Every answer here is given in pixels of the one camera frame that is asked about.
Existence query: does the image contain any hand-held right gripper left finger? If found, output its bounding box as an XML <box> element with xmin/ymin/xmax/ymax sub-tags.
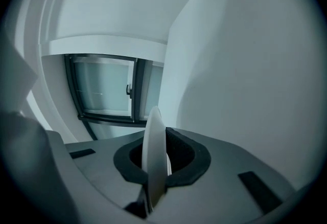
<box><xmin>65</xmin><ymin>129</ymin><xmax>149</xmax><ymax>210</ymax></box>

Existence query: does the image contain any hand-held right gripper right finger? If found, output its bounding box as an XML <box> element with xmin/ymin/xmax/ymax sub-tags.
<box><xmin>152</xmin><ymin>127</ymin><xmax>295</xmax><ymax>224</ymax></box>

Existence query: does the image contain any thin pale watermelon slice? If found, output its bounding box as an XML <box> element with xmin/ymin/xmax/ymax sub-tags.
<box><xmin>142</xmin><ymin>105</ymin><xmax>172</xmax><ymax>215</ymax></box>

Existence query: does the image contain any dark framed window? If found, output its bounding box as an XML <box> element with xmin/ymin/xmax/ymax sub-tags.
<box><xmin>63</xmin><ymin>53</ymin><xmax>165</xmax><ymax>141</ymax></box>

